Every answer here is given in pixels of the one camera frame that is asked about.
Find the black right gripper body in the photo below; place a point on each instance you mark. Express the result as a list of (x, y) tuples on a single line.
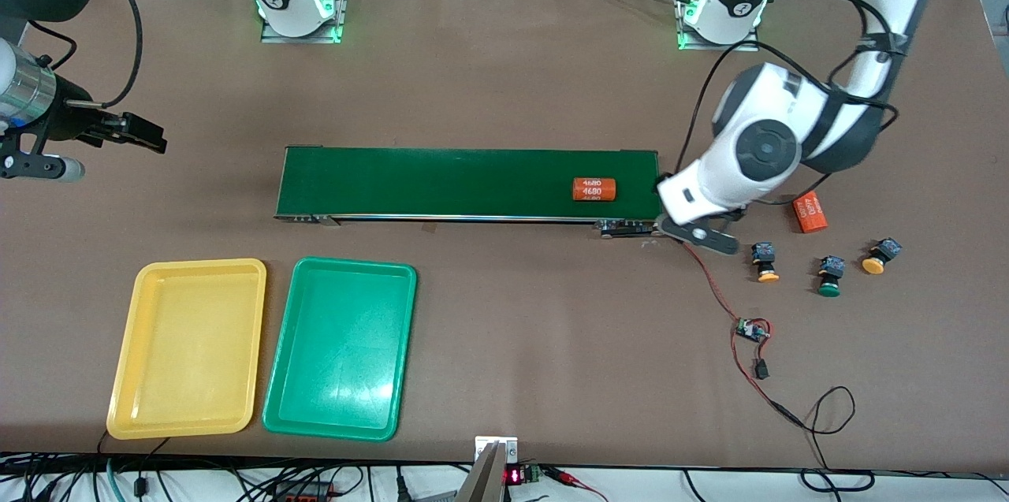
[(69, 120)]

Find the orange cylinder with 4680 print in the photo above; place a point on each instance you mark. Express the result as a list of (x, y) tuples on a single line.
[(812, 214), (595, 189)]

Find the yellow mushroom push button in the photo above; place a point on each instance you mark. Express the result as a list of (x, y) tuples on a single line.
[(879, 258), (764, 262)]

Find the green mushroom push button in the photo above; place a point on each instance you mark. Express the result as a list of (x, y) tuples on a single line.
[(830, 275)]

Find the small green circuit board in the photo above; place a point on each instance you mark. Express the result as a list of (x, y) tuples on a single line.
[(751, 329)]

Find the green conveyor belt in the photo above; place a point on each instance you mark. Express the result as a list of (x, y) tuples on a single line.
[(473, 183)]

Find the yellow plastic tray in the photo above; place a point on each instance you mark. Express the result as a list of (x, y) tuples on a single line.
[(189, 344)]

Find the green plastic tray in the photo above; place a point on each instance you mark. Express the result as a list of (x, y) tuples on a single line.
[(339, 344)]

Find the red clip leads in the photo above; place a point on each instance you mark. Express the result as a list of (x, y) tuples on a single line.
[(571, 478)]

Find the red digit display module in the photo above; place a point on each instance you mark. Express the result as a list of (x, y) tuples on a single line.
[(516, 475)]

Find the black power strip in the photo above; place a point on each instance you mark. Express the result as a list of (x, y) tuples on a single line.
[(303, 492)]

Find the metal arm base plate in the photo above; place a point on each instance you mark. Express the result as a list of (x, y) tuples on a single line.
[(315, 39), (709, 47)]

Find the silver camera mount bracket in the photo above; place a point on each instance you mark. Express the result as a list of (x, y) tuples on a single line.
[(495, 459)]

